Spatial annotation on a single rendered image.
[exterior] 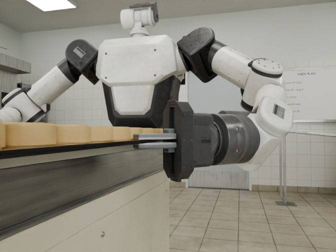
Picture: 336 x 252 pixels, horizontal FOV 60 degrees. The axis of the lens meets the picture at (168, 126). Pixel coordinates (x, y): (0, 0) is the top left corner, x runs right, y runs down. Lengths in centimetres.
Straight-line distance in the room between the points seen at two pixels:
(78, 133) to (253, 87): 56
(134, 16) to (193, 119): 66
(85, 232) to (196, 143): 20
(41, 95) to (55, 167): 82
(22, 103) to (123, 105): 36
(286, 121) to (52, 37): 610
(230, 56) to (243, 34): 441
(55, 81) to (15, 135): 87
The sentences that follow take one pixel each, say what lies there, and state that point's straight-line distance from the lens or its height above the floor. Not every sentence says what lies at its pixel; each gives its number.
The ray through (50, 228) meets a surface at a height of 83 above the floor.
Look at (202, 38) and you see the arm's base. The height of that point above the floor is 121.
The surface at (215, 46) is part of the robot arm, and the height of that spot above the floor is 118.
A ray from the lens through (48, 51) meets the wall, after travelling 644.
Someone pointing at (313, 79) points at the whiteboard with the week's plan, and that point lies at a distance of 519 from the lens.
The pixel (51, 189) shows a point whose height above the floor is 86.
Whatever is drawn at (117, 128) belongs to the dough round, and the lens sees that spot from 39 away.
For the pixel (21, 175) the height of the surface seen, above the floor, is 88.
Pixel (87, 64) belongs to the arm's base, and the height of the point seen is 116.
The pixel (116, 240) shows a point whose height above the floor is 77.
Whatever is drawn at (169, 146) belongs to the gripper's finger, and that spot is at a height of 90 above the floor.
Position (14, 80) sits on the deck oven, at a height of 174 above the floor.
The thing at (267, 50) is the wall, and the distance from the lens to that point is 521.
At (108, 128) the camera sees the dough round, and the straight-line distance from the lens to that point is 35.
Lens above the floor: 91
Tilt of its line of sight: 2 degrees up
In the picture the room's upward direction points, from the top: straight up
